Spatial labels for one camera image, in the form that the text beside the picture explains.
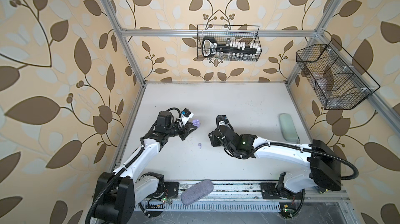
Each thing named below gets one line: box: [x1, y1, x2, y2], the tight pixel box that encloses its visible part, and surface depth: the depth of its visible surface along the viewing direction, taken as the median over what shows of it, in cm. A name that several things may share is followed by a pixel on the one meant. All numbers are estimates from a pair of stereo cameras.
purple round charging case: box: [192, 119, 201, 128], surface depth 82 cm
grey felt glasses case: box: [180, 179, 214, 206], surface depth 72 cm
